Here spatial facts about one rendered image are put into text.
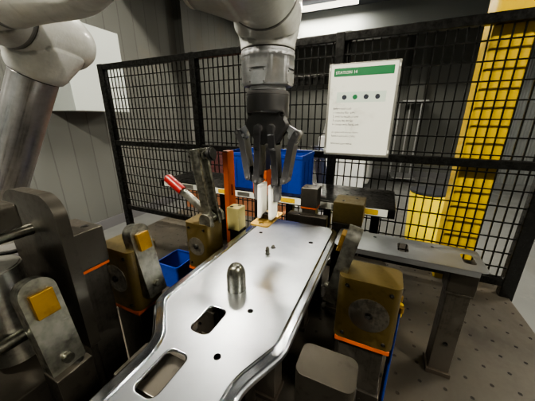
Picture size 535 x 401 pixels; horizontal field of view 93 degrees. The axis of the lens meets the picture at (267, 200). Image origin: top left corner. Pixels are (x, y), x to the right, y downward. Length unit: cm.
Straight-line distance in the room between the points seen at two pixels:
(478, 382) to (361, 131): 75
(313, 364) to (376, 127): 79
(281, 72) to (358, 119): 58
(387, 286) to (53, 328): 43
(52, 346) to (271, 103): 43
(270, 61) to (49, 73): 58
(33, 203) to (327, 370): 41
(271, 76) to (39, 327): 44
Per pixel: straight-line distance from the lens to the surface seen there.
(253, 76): 45
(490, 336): 101
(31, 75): 87
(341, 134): 99
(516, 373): 94
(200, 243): 60
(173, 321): 42
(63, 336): 42
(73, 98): 293
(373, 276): 44
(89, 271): 48
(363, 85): 99
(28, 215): 44
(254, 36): 44
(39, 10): 65
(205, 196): 56
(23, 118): 90
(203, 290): 46
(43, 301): 39
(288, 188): 87
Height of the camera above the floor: 128
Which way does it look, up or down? 18 degrees down
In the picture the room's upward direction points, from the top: straight up
